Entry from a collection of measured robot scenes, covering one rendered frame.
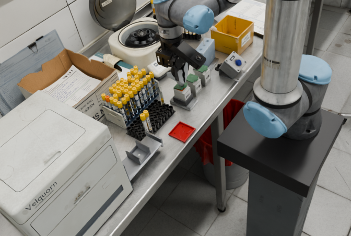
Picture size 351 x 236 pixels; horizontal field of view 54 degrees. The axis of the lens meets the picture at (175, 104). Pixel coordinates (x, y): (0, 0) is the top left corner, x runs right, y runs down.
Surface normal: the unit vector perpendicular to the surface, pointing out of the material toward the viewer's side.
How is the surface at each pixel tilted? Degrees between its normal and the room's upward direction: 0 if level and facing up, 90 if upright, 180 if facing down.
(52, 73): 87
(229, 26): 90
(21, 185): 0
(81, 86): 2
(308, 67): 9
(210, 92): 0
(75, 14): 90
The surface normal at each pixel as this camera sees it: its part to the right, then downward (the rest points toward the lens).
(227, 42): -0.62, 0.61
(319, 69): 0.02, -0.75
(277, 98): -0.23, -0.01
